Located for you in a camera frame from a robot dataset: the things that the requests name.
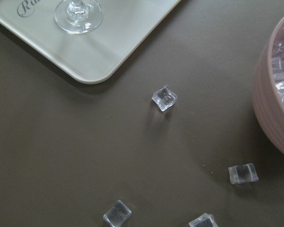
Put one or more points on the cream plastic serving tray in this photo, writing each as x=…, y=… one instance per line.
x=88, y=58

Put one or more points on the clear wine glass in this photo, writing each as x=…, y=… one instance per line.
x=78, y=16

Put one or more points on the clear acrylic ice cube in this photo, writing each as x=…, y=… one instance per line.
x=117, y=215
x=164, y=98
x=243, y=174
x=205, y=220

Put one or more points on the pink bowl of ice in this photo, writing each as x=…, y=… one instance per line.
x=266, y=101

